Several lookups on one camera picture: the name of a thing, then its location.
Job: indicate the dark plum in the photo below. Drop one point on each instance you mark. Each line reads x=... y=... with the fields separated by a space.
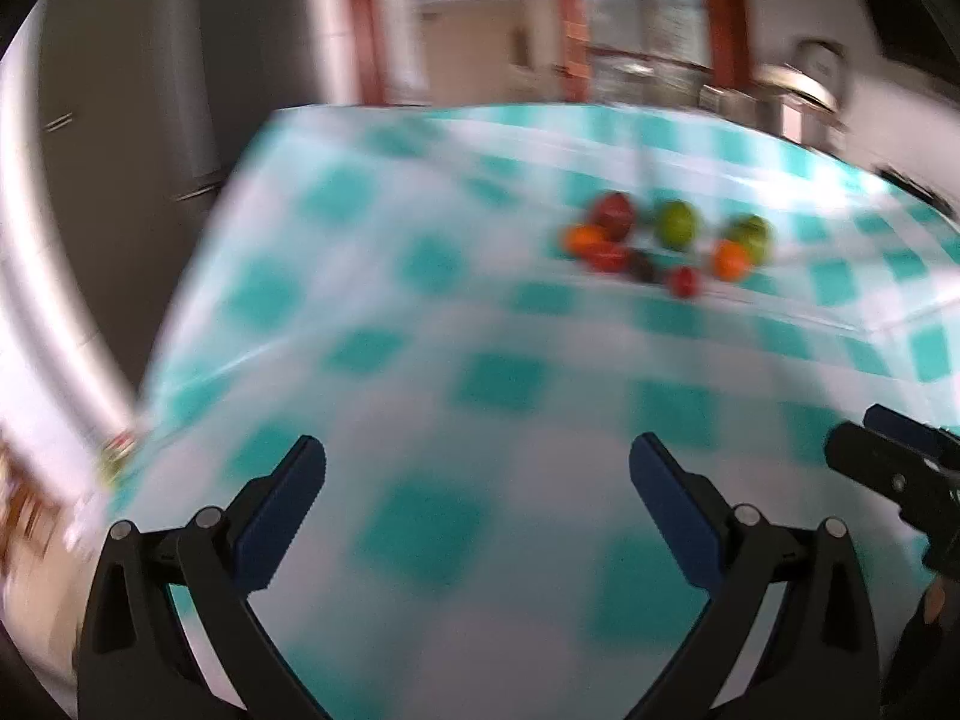
x=643 y=268

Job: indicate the wooden door frame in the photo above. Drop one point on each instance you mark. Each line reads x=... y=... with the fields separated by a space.
x=570 y=22

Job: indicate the small red fruit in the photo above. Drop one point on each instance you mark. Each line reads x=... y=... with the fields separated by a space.
x=683 y=283

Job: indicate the teal white checkered tablecloth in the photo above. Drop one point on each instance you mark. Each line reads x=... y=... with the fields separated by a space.
x=450 y=277

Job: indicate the green apple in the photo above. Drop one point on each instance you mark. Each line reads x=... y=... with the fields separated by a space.
x=751 y=234
x=677 y=223

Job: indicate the grey refrigerator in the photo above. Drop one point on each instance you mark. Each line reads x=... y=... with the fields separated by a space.
x=150 y=75

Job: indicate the grey metal appliance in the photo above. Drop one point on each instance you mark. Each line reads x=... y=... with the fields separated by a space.
x=802 y=82

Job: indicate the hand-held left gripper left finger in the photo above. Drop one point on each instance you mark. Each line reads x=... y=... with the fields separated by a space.
x=281 y=510

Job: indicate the large dark red apple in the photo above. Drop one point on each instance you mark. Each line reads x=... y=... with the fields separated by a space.
x=613 y=214

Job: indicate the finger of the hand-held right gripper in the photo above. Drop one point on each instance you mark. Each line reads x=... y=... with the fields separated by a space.
x=877 y=465
x=900 y=424

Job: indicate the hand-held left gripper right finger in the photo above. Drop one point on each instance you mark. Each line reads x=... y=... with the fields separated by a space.
x=675 y=510

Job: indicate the person's right hand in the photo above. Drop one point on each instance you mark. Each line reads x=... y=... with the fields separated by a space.
x=919 y=652

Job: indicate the orange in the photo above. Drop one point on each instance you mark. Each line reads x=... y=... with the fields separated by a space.
x=730 y=261
x=581 y=241

